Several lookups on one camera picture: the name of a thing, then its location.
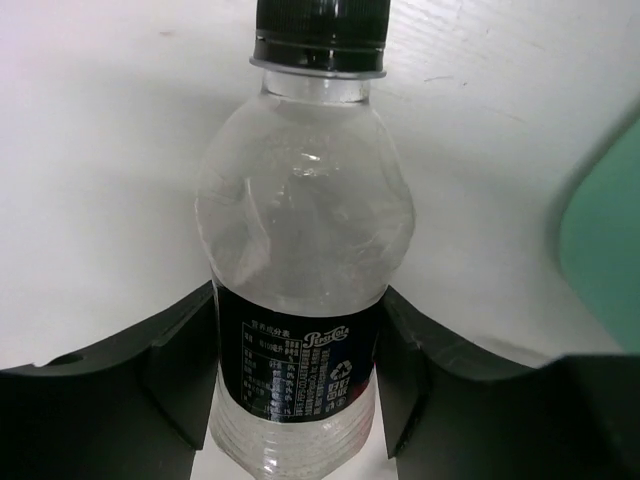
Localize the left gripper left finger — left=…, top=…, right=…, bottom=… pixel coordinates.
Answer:
left=1, top=283, right=217, bottom=479

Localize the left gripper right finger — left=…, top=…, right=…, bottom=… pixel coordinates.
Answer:
left=376, top=289, right=639, bottom=480

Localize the dark label Pepsi bottle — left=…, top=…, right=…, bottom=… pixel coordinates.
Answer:
left=195, top=1, right=415, bottom=479

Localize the green plastic bin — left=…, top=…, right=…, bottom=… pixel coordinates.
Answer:
left=558, top=122, right=639, bottom=353

